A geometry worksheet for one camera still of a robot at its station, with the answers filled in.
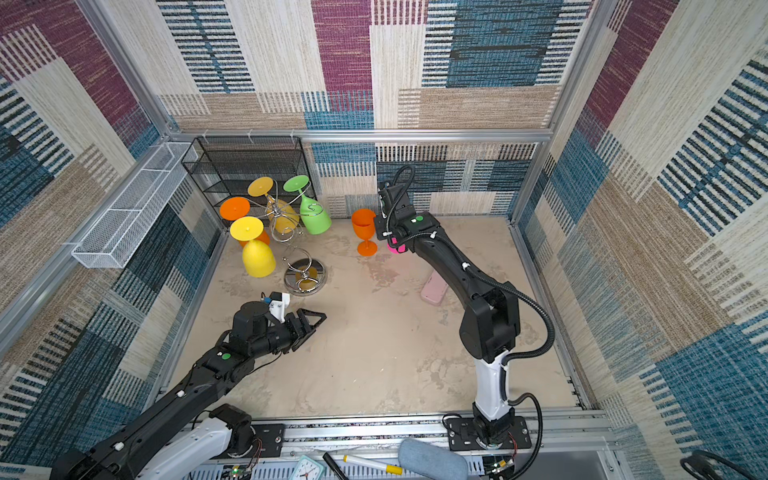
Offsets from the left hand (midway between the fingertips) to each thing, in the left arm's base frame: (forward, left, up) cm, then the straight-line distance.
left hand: (323, 322), depth 78 cm
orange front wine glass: (+33, -9, +2) cm, 35 cm away
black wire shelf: (+54, +40, +11) cm, 68 cm away
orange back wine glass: (+23, +22, +19) cm, 37 cm away
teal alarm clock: (-30, +2, -13) cm, 32 cm away
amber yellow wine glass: (+23, +11, +16) cm, 30 cm away
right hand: (+27, -19, +9) cm, 34 cm away
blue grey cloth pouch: (-29, -23, -10) cm, 38 cm away
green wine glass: (+31, +5, +8) cm, 32 cm away
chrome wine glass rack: (+23, +11, -12) cm, 29 cm away
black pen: (-29, -4, -14) cm, 33 cm away
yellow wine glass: (+12, +16, +12) cm, 23 cm away
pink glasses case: (+18, -32, -12) cm, 39 cm away
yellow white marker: (-30, -16, -14) cm, 36 cm away
